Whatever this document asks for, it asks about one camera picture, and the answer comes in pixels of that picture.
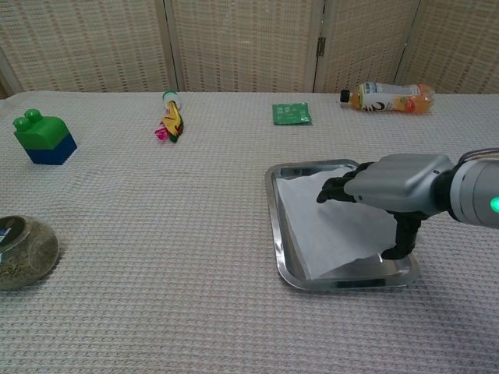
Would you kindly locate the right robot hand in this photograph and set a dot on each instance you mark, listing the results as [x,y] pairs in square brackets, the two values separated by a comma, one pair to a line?
[401,179]

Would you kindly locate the white paper napkin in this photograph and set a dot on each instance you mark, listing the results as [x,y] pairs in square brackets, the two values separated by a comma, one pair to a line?
[343,233]

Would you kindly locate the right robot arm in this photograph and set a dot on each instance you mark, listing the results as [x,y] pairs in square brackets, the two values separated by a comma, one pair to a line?
[475,191]

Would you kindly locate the rectangular metal tray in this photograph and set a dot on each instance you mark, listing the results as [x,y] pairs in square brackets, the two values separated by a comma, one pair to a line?
[280,249]

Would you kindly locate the orange drink bottle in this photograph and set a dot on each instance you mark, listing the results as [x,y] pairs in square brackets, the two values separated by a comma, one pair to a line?
[393,99]

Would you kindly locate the green sachet packet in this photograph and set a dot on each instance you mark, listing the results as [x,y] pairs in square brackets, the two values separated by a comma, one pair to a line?
[291,113]

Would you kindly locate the brass screen hinge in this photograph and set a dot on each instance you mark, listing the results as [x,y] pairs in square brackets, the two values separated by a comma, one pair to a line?
[321,45]

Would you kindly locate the woven folding screen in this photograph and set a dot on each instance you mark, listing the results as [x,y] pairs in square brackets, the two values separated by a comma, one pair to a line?
[241,43]

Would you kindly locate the colourful feather shuttlecock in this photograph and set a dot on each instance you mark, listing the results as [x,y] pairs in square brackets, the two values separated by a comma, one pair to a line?
[173,122]

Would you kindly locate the white woven tablecloth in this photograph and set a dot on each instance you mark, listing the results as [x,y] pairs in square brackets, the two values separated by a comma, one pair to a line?
[163,233]

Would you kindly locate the green and blue toy block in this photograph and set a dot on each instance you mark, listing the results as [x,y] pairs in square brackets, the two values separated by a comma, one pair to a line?
[44,140]

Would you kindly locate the glass jar with black lid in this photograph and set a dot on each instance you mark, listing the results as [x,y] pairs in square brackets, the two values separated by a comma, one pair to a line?
[31,257]

